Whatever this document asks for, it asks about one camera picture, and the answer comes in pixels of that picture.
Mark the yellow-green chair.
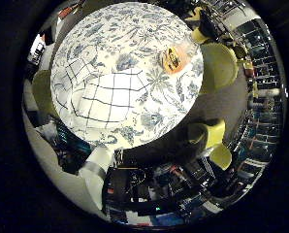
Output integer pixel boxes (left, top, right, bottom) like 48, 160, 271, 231
199, 42, 240, 95
186, 7, 213, 45
31, 69, 59, 118
209, 143, 233, 171
186, 118, 227, 150

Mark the metal storage shelf rack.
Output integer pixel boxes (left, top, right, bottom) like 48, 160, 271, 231
226, 17, 287, 176

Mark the black equipment desk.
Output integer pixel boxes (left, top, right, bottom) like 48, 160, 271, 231
101, 156, 225, 227

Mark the blue floral white tablecloth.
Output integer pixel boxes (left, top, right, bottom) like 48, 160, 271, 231
49, 1, 206, 150

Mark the white cloth black grid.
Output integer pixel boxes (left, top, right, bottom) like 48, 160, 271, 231
55, 52, 152, 130

